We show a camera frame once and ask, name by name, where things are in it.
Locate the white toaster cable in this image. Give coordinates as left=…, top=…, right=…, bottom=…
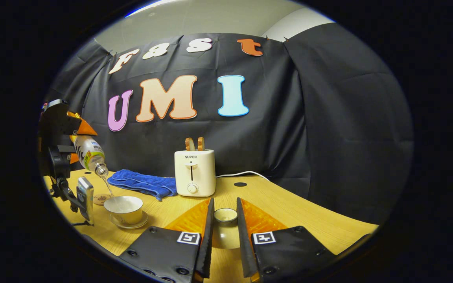
left=215, top=171, right=270, bottom=182

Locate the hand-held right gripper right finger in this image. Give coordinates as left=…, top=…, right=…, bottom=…
left=236, top=198, right=337, bottom=283

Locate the beige saucer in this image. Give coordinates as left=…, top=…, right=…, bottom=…
left=109, top=211, right=149, bottom=230

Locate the white toaster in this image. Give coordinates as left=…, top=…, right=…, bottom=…
left=174, top=149, right=216, bottom=197

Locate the beige teacup lid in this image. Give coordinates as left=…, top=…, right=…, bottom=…
left=212, top=208, right=239, bottom=250

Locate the clear water bottle white label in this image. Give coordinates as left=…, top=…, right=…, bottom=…
left=72, top=136, right=109, bottom=178

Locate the black backdrop cloth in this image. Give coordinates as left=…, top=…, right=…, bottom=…
left=44, top=22, right=415, bottom=225

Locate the beige teacup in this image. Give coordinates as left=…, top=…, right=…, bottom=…
left=103, top=196, right=144, bottom=225

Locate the blue folded towel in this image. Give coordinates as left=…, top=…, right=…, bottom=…
left=107, top=169, right=178, bottom=201

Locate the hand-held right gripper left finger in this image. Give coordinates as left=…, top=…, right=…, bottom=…
left=118, top=198, right=215, bottom=283

